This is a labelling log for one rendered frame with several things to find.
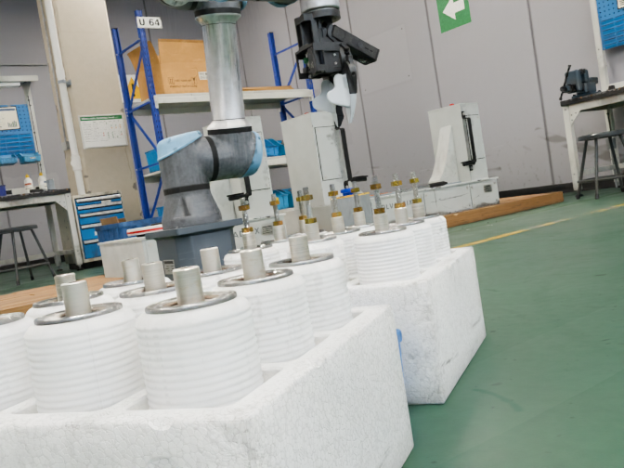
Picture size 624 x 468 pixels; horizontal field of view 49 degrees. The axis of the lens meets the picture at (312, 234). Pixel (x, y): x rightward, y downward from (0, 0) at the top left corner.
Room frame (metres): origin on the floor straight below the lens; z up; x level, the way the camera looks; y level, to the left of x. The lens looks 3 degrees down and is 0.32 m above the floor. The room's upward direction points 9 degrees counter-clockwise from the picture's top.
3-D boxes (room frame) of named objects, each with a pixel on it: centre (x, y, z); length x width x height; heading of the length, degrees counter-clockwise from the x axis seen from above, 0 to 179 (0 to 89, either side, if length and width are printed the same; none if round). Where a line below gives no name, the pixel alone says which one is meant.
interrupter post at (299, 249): (0.77, 0.02, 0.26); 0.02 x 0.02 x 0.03
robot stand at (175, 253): (1.72, 0.29, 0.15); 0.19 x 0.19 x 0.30; 37
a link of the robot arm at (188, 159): (1.72, 0.29, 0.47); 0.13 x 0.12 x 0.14; 119
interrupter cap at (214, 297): (0.56, 0.11, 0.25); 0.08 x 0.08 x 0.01
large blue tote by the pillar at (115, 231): (5.75, 1.52, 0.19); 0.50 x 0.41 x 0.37; 42
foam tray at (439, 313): (1.21, -0.05, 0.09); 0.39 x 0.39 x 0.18; 66
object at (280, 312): (0.67, 0.06, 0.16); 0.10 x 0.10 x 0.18
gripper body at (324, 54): (1.31, -0.08, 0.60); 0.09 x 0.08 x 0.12; 119
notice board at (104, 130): (7.32, 2.03, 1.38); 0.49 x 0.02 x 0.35; 127
